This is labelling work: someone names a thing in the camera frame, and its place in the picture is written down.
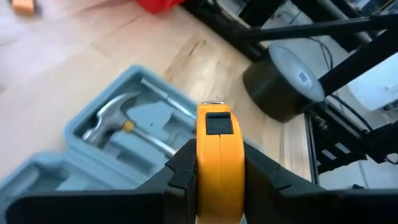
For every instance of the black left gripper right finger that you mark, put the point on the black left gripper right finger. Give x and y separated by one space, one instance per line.
311 205

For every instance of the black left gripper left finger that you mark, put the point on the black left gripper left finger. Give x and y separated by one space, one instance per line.
109 208

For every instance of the grey plastic tool case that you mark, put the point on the grey plastic tool case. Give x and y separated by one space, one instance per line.
40 174

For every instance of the yellow tape measure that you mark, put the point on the yellow tape measure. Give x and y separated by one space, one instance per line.
219 174

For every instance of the red plastic bin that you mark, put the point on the red plastic bin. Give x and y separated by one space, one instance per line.
158 3

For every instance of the grey duct tape roll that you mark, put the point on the grey duct tape roll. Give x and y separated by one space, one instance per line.
273 93

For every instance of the black aluminium table frame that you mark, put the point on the black aluminium table frame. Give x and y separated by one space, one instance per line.
224 21

